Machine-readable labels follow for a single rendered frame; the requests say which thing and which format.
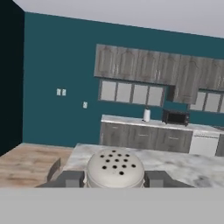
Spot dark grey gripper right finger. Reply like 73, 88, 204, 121
143, 171, 196, 188

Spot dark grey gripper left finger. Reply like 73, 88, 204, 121
35, 171, 87, 188

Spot white shaker with holes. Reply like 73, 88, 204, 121
86, 147, 145, 188

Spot grey wooden base cupboards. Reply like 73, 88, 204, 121
99, 121, 224, 158

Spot white dishwasher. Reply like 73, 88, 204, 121
188, 133, 220, 158

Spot black microwave oven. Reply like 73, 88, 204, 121
162, 108, 191, 127

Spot white paper towel roll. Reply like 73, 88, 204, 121
143, 107, 151, 123

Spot grey framed window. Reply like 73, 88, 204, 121
98, 79, 166, 108
188, 89, 224, 114

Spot grey wooden wall cupboards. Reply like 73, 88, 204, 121
94, 44, 224, 105

